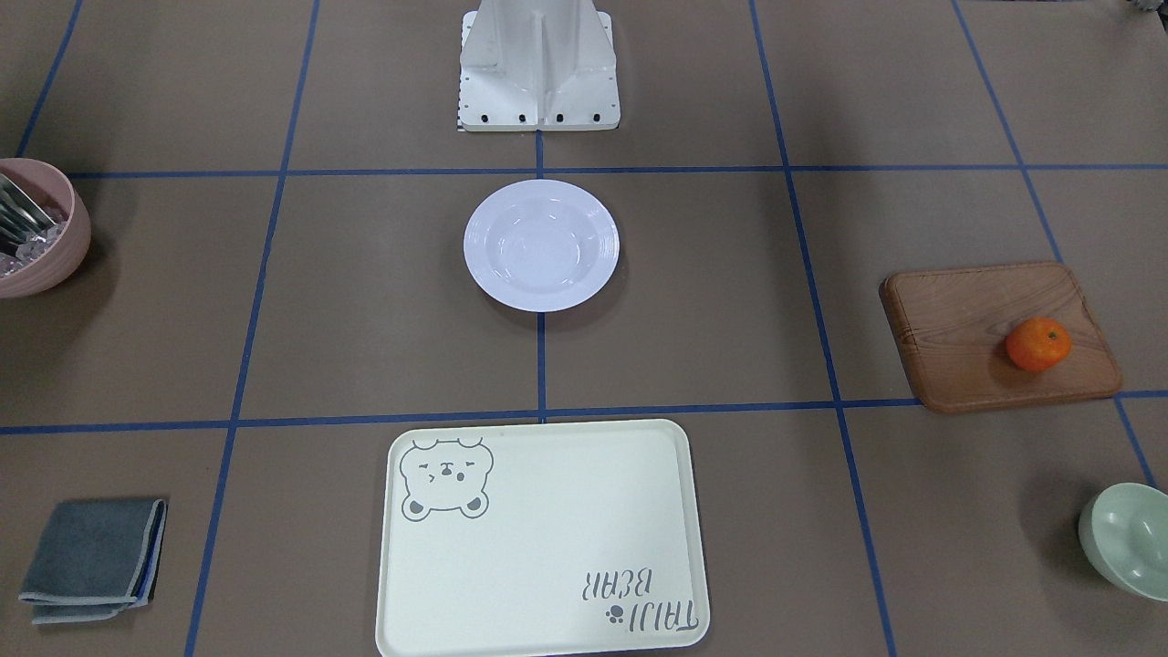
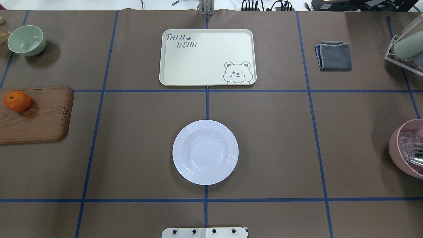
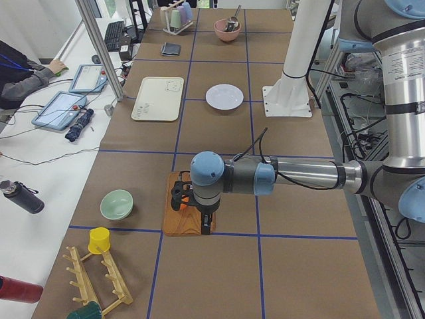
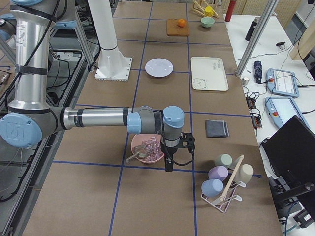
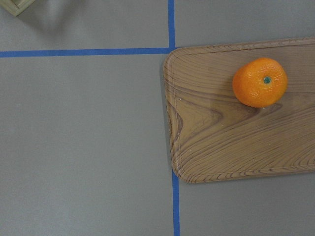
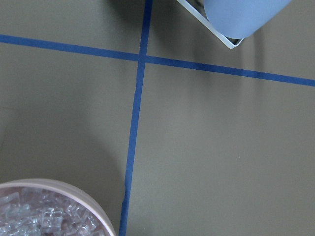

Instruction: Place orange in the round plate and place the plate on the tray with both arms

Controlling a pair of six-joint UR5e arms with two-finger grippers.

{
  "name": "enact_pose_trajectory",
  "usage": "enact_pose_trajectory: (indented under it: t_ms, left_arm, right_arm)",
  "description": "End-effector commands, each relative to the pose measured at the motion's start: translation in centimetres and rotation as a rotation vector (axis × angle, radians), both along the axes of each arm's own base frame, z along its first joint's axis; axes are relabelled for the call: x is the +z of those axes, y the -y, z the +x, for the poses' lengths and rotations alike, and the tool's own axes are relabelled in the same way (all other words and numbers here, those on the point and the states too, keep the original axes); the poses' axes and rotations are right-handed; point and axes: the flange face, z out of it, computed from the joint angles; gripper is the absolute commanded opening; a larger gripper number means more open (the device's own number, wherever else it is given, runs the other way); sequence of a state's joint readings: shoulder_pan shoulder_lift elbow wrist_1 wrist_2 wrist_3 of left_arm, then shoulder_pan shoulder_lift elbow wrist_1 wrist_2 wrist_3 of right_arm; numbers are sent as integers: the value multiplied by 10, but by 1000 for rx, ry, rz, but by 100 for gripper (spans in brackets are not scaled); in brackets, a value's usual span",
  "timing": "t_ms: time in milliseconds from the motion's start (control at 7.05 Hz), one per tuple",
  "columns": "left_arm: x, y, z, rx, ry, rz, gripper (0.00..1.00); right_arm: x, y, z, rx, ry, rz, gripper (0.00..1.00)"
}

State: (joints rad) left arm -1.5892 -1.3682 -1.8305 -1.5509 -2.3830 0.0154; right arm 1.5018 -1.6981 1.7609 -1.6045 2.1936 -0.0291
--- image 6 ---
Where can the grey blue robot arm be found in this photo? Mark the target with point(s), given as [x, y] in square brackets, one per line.
[241, 18]

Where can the pink bowl with ice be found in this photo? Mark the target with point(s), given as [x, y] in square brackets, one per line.
[45, 207]

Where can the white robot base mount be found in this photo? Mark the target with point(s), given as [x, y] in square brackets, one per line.
[197, 10]

